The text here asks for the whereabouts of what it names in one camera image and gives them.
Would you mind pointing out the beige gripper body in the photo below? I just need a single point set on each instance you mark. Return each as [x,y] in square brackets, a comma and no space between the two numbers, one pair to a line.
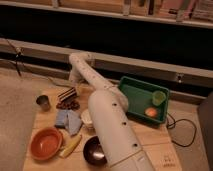
[79,89]

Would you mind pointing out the striped brown eraser block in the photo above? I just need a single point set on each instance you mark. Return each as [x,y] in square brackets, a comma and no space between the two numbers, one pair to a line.
[70,93]

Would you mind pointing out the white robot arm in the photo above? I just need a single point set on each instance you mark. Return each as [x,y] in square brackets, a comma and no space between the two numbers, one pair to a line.
[107,107]

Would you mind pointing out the red bowl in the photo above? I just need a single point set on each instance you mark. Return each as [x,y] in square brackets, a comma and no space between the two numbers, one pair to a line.
[46,143]

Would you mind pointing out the dark brown bowl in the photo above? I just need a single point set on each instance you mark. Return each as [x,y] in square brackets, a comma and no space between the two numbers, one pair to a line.
[93,152]

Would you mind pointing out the brown grape bunch toy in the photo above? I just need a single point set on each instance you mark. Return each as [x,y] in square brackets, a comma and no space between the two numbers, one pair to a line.
[74,105]

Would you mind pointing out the white paper cup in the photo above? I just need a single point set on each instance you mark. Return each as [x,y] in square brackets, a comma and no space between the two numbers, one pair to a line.
[86,119]

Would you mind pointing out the blue cloth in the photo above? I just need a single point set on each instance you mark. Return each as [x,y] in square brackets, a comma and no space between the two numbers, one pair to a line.
[69,120]

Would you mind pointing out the metal cup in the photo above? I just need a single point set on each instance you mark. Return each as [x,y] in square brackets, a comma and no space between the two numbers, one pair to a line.
[43,102]

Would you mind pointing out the wooden board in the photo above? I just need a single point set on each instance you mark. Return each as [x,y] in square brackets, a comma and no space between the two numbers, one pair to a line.
[155,141]

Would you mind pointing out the green plastic tray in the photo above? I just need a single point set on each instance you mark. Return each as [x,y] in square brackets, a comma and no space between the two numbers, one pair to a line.
[140,97]

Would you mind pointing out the yellow banana toy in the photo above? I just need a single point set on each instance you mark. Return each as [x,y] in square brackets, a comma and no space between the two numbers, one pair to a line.
[70,147]

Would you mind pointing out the orange fruit toy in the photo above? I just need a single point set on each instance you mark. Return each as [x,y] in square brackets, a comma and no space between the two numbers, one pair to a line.
[151,112]

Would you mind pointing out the green cup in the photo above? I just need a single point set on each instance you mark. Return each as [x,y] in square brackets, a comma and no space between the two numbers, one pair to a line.
[158,97]

